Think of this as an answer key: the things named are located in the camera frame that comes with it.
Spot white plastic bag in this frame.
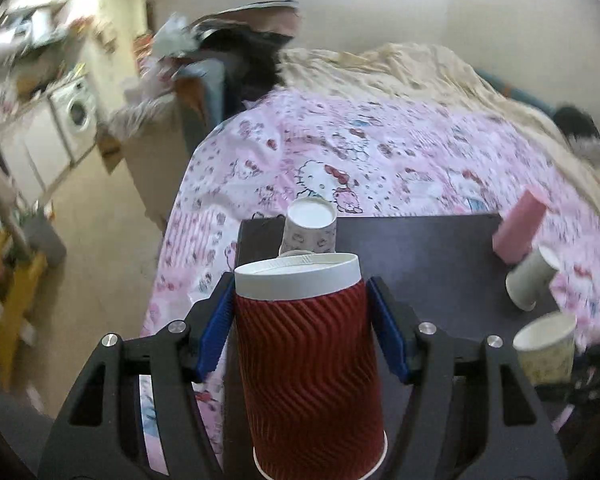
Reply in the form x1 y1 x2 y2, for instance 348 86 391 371
152 12 201 58

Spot blue chair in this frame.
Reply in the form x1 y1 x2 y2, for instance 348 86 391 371
175 57 226 126

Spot teal bed edge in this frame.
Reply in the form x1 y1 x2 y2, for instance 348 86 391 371
480 70 556 116

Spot black clothing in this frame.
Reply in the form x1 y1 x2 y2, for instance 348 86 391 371
552 104 600 141

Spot pink brown bag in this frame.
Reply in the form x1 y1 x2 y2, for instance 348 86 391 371
190 0 301 38

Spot grey trash bin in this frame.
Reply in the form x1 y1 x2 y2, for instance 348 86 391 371
22 207 67 266

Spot red ripple paper cup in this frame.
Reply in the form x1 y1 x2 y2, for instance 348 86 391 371
234 251 388 480

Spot yellow stairs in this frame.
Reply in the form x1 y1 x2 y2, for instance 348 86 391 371
0 210 48 391

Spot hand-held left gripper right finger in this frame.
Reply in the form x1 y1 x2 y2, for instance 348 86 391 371
367 275 568 480

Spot white green patterned paper cup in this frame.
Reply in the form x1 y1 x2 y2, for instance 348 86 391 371
512 311 578 386

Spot small cardboard box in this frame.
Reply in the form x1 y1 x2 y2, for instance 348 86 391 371
99 135 126 173

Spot black tray board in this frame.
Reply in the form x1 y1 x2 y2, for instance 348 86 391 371
222 212 596 480

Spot pink faceted cup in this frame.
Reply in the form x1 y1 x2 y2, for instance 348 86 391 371
492 187 548 263

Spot white cartoon print paper cup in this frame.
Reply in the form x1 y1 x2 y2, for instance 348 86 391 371
278 197 339 257

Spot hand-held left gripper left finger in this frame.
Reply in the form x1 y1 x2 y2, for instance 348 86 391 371
37 271 237 480

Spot cream duvet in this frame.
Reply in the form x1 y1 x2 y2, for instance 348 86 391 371
277 42 600 231

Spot pink cartoon printed blanket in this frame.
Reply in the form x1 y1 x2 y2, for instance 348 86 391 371
140 87 600 471

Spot white kitchen base cabinet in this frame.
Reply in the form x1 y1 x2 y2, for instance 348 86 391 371
0 100 73 201

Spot beige box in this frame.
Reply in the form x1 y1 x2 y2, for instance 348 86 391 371
122 120 193 218

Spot clear plastic bag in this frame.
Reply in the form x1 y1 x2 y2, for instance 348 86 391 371
109 95 178 138

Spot white washing machine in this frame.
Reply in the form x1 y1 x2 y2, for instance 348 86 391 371
49 77 100 163

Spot white green dot paper cup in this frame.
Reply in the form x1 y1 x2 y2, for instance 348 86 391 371
505 244 563 311

